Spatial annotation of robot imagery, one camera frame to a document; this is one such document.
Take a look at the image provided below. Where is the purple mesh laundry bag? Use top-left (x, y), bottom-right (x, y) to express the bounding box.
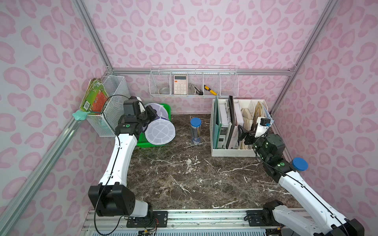
top-left (144, 103), bottom-right (176, 146)

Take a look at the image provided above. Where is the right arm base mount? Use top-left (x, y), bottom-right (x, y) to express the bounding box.
top-left (244, 208), bottom-right (280, 227)

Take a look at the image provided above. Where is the green plastic basket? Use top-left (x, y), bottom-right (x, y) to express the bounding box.
top-left (137, 103), bottom-right (171, 148)

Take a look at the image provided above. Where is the black binder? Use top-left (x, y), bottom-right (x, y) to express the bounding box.
top-left (226, 95), bottom-right (236, 149)

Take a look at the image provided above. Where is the beige paper stack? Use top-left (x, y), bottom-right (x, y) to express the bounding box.
top-left (239, 108), bottom-right (255, 149)

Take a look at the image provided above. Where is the clear tape roll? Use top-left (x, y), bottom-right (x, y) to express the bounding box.
top-left (158, 86), bottom-right (170, 95)

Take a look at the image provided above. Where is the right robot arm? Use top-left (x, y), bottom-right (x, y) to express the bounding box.
top-left (238, 118), bottom-right (365, 236)

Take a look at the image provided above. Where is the white calculator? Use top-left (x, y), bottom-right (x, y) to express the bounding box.
top-left (173, 75), bottom-right (188, 95)

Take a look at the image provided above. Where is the pink white book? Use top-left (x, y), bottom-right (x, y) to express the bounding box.
top-left (231, 101), bottom-right (244, 149)

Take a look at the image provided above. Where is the white file organizer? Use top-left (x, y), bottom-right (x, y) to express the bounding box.
top-left (210, 98), bottom-right (274, 157)

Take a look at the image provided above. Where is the white mesh wall basket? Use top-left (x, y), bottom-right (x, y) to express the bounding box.
top-left (86, 75), bottom-right (130, 137)

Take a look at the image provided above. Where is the white wire wall shelf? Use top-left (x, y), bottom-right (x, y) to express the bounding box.
top-left (148, 65), bottom-right (239, 97)

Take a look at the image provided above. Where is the blue lid pencil jar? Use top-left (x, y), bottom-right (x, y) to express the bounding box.
top-left (190, 118), bottom-right (202, 144)

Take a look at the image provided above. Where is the green red booklet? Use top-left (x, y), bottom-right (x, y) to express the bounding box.
top-left (79, 78), bottom-right (109, 114)

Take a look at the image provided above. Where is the yellow black utility knife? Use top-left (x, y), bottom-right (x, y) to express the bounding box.
top-left (204, 85), bottom-right (218, 95)

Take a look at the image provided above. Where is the mint green star hook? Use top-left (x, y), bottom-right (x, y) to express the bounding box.
top-left (72, 109), bottom-right (90, 121)

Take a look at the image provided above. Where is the green folder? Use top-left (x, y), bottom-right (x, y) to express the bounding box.
top-left (212, 95), bottom-right (221, 149)

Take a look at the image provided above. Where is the blue lid jar right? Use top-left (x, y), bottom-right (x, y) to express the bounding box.
top-left (291, 157), bottom-right (309, 172)

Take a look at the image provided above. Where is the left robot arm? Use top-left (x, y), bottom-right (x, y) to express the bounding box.
top-left (88, 96), bottom-right (157, 217)

